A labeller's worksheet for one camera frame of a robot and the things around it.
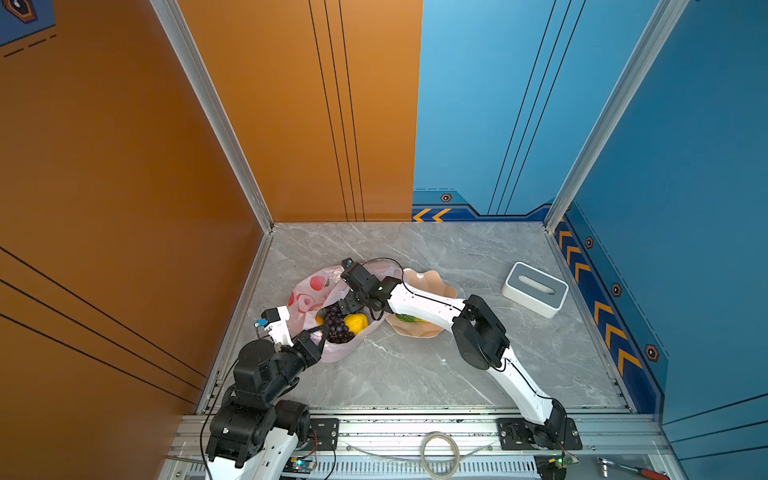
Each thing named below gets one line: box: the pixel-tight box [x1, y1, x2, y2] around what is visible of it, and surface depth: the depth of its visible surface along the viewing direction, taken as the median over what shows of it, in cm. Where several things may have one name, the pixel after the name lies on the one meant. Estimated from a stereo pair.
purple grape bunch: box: [324, 304, 356, 344], surface depth 85 cm
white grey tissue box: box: [501, 261, 569, 319], surface depth 98 cm
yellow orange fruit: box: [344, 313, 369, 335], surface depth 88 cm
